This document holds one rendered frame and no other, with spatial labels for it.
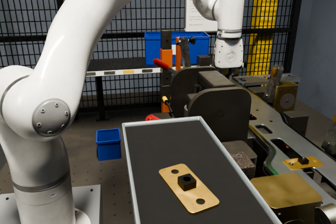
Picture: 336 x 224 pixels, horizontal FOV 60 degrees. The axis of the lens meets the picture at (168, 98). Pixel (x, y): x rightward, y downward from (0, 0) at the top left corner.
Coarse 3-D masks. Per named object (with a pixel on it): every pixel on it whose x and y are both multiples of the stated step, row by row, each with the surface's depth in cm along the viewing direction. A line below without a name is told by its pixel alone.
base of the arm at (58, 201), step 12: (24, 192) 60; (36, 192) 60; (48, 192) 61; (60, 192) 64; (24, 204) 62; (36, 204) 61; (48, 204) 62; (60, 204) 64; (72, 204) 69; (24, 216) 63; (36, 216) 63; (48, 216) 63; (60, 216) 65; (72, 216) 70; (84, 216) 78
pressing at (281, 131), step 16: (256, 96) 107; (256, 112) 93; (272, 112) 93; (256, 128) 83; (272, 128) 83; (288, 128) 83; (272, 144) 74; (288, 144) 74; (304, 144) 74; (272, 160) 67; (320, 160) 68; (304, 176) 62; (320, 192) 57
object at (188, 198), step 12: (168, 168) 37; (180, 168) 37; (168, 180) 35; (180, 180) 33; (192, 180) 33; (180, 192) 33; (192, 192) 33; (204, 192) 33; (192, 204) 31; (204, 204) 31; (216, 204) 31
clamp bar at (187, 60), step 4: (192, 36) 98; (180, 40) 98; (184, 40) 97; (188, 40) 98; (192, 40) 98; (176, 44) 98; (180, 44) 98; (184, 44) 97; (192, 44) 99; (180, 48) 101; (184, 48) 98; (188, 48) 98; (184, 52) 98; (188, 52) 99; (184, 56) 99; (188, 56) 99; (184, 60) 99; (188, 60) 100; (184, 64) 100; (188, 64) 100
